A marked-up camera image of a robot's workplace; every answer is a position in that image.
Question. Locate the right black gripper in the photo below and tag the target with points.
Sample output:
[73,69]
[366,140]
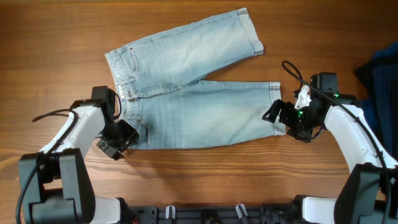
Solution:
[303,134]

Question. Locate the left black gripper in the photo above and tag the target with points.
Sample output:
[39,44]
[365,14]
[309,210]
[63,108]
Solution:
[130,136]

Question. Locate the light blue denim shorts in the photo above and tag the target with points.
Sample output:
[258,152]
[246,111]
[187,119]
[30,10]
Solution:
[165,95]

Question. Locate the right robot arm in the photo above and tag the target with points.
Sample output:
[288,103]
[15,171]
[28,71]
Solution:
[368,195]

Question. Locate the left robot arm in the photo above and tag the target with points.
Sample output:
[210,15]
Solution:
[55,185]

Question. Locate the dark blue clothes pile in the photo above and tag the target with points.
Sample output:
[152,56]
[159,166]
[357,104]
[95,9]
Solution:
[379,77]

